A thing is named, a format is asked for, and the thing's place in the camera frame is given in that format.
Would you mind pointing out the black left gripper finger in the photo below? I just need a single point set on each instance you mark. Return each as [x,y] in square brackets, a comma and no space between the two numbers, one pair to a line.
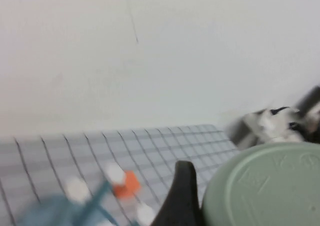
[182,198]

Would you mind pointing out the pale green plastic cup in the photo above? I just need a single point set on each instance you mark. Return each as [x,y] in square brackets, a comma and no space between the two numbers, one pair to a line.
[262,198]

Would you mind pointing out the blue cup stand, white caps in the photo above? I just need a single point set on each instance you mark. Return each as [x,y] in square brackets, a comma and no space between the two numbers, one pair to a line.
[50,211]

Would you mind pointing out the orange foam cube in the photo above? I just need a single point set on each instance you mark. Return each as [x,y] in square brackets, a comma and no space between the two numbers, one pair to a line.
[130,186]

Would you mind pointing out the grey and black machine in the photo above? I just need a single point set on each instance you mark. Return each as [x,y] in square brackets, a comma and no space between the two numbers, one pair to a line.
[270,125]

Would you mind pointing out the grid-checked white tablecloth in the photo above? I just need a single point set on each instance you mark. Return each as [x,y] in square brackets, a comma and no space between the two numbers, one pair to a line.
[75,155]

